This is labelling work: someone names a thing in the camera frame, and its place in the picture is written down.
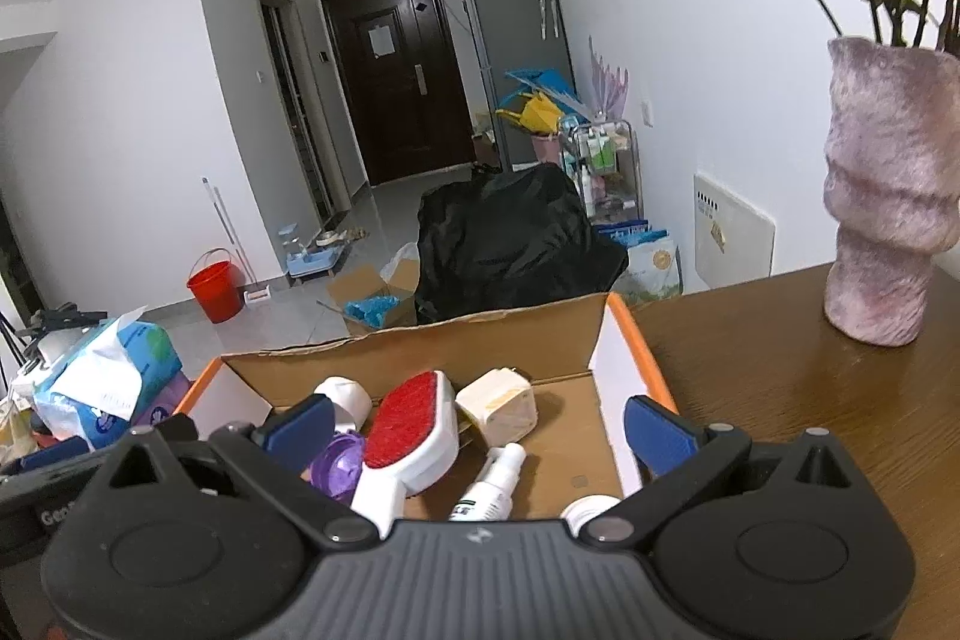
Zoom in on purple round lid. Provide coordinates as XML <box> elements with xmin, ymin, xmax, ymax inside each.
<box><xmin>304</xmin><ymin>428</ymin><xmax>368</xmax><ymax>506</ymax></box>

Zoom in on white mop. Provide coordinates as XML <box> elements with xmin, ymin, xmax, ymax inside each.
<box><xmin>201</xmin><ymin>176</ymin><xmax>272</xmax><ymax>304</ymax></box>

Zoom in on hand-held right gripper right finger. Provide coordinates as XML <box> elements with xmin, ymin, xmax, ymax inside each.
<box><xmin>581</xmin><ymin>395</ymin><xmax>875</xmax><ymax>547</ymax></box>

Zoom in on red cardboard box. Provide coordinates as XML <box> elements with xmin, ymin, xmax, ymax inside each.
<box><xmin>174</xmin><ymin>291</ymin><xmax>680</xmax><ymax>525</ymax></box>

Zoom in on black bag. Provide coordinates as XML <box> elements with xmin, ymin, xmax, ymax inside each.
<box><xmin>415</xmin><ymin>164</ymin><xmax>629</xmax><ymax>324</ymax></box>

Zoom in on red and white lint brush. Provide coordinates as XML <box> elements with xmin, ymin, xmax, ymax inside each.
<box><xmin>349</xmin><ymin>370</ymin><xmax>460</xmax><ymax>536</ymax></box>

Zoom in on dark brown door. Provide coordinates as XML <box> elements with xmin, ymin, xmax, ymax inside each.
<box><xmin>321</xmin><ymin>0</ymin><xmax>475</xmax><ymax>187</ymax></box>

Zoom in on cream cube box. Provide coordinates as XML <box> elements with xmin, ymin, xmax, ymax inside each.
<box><xmin>455</xmin><ymin>368</ymin><xmax>539</xmax><ymax>447</ymax></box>

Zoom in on black and white object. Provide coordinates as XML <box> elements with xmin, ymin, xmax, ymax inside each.
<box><xmin>15</xmin><ymin>304</ymin><xmax>110</xmax><ymax>371</ymax></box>

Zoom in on open floor carton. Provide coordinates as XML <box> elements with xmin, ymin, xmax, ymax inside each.
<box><xmin>326</xmin><ymin>242</ymin><xmax>421</xmax><ymax>337</ymax></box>

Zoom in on blue hangers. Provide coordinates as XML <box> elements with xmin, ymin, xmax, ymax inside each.
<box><xmin>504</xmin><ymin>66</ymin><xmax>578</xmax><ymax>105</ymax></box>

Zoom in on grey fridge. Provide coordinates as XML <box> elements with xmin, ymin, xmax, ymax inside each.
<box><xmin>452</xmin><ymin>0</ymin><xmax>578</xmax><ymax>172</ymax></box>

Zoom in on side doorway frame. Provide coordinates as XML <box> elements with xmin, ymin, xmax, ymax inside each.
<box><xmin>253</xmin><ymin>0</ymin><xmax>335</xmax><ymax>229</ymax></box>

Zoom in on purple wall decoration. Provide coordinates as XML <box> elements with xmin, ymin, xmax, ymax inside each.
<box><xmin>587</xmin><ymin>36</ymin><xmax>631</xmax><ymax>120</ymax></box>

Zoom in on pink ribbed vase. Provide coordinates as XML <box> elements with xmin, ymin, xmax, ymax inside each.
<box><xmin>823</xmin><ymin>36</ymin><xmax>960</xmax><ymax>347</ymax></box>

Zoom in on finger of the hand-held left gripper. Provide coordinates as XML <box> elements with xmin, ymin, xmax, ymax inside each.
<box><xmin>0</xmin><ymin>434</ymin><xmax>97</xmax><ymax>474</ymax></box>

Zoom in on rolling cart with bottles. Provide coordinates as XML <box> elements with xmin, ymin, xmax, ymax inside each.
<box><xmin>559</xmin><ymin>119</ymin><xmax>644</xmax><ymax>225</ymax></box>

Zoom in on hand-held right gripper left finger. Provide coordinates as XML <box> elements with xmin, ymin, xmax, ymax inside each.
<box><xmin>90</xmin><ymin>394</ymin><xmax>380</xmax><ymax>547</ymax></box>

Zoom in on blue tissue pack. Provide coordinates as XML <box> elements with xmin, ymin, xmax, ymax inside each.
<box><xmin>34</xmin><ymin>304</ymin><xmax>185</xmax><ymax>450</ymax></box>

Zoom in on white tape roll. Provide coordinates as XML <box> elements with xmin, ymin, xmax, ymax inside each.
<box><xmin>313</xmin><ymin>375</ymin><xmax>374</xmax><ymax>431</ymax></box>

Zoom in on red bucket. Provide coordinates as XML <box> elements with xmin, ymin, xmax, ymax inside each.
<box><xmin>186</xmin><ymin>248</ymin><xmax>245</xmax><ymax>324</ymax></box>

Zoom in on white round lid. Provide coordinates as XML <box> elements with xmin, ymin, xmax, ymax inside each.
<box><xmin>561</xmin><ymin>495</ymin><xmax>622</xmax><ymax>525</ymax></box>

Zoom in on white spray bottle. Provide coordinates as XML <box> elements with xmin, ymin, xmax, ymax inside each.
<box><xmin>448</xmin><ymin>443</ymin><xmax>527</xmax><ymax>523</ymax></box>

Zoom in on blue pet feeder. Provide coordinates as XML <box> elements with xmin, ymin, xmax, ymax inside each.
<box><xmin>279</xmin><ymin>224</ymin><xmax>352</xmax><ymax>285</ymax></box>

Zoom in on white sack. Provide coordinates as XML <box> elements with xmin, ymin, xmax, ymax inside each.
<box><xmin>611</xmin><ymin>224</ymin><xmax>685</xmax><ymax>304</ymax></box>

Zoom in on white wall heater panel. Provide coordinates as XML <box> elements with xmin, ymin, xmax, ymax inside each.
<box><xmin>694</xmin><ymin>171</ymin><xmax>777</xmax><ymax>292</ymax></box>

